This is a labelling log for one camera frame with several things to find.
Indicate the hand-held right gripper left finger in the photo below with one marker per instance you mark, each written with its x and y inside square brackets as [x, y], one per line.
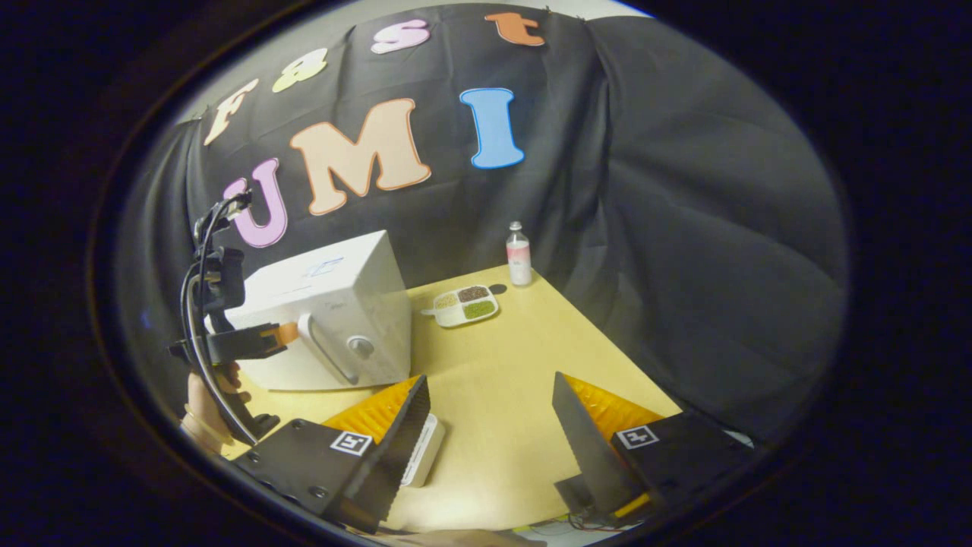
[395, 448]

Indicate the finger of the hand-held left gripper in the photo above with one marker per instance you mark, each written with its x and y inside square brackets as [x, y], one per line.
[258, 340]

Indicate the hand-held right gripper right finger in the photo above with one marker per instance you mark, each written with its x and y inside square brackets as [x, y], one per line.
[585, 448]

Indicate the white microwave oven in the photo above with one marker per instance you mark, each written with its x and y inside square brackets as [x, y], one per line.
[334, 304]

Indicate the white rectangular tray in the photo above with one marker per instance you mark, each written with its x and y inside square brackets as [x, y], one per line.
[425, 448]

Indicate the white divided dish with grains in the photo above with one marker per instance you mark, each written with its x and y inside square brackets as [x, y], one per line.
[467, 304]

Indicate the clear bottle with pink label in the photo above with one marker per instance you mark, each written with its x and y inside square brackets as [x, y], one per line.
[519, 262]

